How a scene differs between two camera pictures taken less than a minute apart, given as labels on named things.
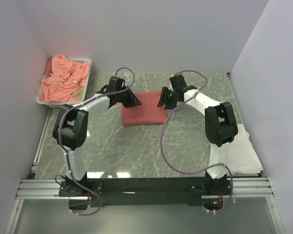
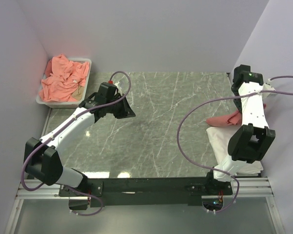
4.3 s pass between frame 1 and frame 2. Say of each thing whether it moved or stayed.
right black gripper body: moved
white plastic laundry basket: stayed
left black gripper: moved
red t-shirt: moved
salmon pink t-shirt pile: stayed
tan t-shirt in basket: stayed
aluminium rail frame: stayed
